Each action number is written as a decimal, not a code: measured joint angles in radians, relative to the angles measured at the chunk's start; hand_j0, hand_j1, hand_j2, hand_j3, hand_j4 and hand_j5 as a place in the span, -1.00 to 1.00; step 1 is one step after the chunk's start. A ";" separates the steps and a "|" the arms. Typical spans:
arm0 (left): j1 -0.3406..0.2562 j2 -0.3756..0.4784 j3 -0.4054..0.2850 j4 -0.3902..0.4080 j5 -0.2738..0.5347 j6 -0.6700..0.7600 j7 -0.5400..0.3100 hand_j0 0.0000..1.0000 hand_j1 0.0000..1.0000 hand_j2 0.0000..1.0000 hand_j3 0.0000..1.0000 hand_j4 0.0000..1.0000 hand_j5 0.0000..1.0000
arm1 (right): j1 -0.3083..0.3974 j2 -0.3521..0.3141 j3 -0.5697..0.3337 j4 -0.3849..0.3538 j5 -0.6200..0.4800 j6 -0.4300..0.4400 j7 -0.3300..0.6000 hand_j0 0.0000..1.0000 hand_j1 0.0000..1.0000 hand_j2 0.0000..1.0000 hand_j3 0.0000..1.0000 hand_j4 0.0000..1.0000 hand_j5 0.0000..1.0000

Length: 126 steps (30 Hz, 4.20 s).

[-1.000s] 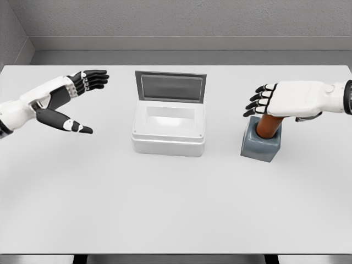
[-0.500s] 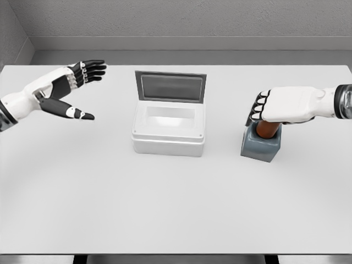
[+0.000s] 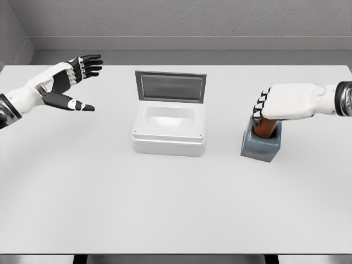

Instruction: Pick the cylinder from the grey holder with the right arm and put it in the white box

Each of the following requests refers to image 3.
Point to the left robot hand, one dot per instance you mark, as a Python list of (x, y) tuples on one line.
[(59, 82)]

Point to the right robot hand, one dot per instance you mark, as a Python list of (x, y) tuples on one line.
[(288, 103)]

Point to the brown cylinder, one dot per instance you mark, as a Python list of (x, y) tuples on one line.
[(265, 127)]

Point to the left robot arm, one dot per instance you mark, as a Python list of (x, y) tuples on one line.
[(11, 103)]

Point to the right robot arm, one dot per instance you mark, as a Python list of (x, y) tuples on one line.
[(339, 99)]

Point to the grey square holder block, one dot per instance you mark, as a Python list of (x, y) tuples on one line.
[(261, 145)]

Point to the white box with open lid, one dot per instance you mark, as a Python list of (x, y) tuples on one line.
[(169, 123)]

